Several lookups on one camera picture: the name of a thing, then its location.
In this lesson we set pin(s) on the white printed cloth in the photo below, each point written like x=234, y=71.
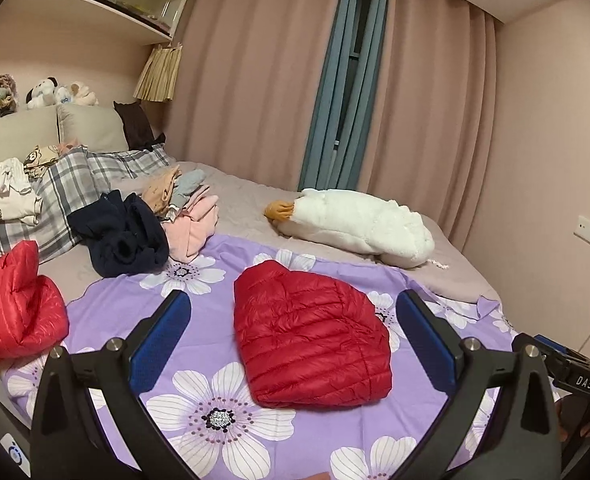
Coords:
x=45, y=157

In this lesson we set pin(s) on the grey plaid blanket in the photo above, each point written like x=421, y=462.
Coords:
x=75, y=185

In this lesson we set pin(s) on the purple floral bed sheet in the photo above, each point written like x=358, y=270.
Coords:
x=115, y=300

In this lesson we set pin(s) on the pink garment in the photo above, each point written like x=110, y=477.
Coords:
x=195, y=230

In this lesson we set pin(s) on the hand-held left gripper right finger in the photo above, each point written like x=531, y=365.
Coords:
x=427, y=345

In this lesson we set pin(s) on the blue-grey curtain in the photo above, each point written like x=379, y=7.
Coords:
x=340, y=75

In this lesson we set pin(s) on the pale plush toy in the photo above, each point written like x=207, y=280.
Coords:
x=80, y=94

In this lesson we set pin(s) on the pink curtain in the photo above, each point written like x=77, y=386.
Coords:
x=255, y=70
x=425, y=110

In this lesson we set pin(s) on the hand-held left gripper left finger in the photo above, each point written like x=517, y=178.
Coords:
x=162, y=340

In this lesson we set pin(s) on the white shirt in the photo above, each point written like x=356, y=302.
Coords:
x=5, y=195

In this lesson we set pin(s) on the red puffer garment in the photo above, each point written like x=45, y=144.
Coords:
x=15, y=305

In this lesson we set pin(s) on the grey bed cover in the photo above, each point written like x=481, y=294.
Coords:
x=245, y=200

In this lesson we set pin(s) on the tan garment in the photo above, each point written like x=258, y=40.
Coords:
x=160, y=190

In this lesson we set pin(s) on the red down jacket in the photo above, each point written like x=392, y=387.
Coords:
x=310, y=330

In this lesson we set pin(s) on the black and white plush toy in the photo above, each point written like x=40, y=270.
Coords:
x=42, y=92

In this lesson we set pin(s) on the yellow pleated cloth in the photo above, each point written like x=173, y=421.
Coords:
x=160, y=75

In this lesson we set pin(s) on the dark brown pillow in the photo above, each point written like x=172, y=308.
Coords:
x=135, y=125

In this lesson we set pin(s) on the white fleece jacket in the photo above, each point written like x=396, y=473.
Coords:
x=365, y=225

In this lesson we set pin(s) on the grey garment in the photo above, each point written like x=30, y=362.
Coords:
x=187, y=187

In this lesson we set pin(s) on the navy garment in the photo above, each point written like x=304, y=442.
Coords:
x=120, y=235

